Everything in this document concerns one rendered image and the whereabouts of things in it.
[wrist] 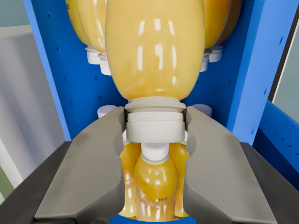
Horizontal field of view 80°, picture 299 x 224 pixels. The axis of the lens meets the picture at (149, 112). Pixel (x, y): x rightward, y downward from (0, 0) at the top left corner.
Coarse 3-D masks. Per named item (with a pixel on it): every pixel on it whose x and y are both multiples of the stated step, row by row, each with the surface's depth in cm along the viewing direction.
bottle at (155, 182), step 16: (144, 160) 25; (160, 160) 24; (144, 176) 25; (160, 176) 24; (176, 176) 26; (144, 192) 25; (160, 192) 25; (176, 192) 29; (144, 208) 27; (160, 208) 27
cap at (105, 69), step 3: (102, 60) 23; (102, 63) 23; (105, 63) 22; (102, 66) 23; (105, 66) 22; (108, 66) 22; (102, 69) 23; (105, 69) 23; (108, 69) 23; (102, 72) 23; (105, 72) 23; (108, 72) 23
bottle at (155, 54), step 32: (128, 0) 10; (160, 0) 9; (192, 0) 10; (128, 32) 10; (160, 32) 9; (192, 32) 10; (128, 64) 10; (160, 64) 10; (192, 64) 10; (128, 96) 12; (160, 96) 11
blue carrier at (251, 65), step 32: (32, 0) 20; (64, 0) 26; (256, 0) 11; (288, 0) 12; (64, 32) 26; (256, 32) 12; (288, 32) 15; (64, 64) 27; (96, 64) 34; (224, 64) 31; (256, 64) 13; (64, 96) 27; (96, 96) 36; (192, 96) 39; (224, 96) 32; (256, 96) 15; (64, 128) 27; (256, 128) 19
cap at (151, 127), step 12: (132, 120) 11; (144, 120) 10; (156, 120) 10; (168, 120) 10; (180, 120) 11; (132, 132) 11; (144, 132) 10; (156, 132) 10; (168, 132) 10; (180, 132) 11
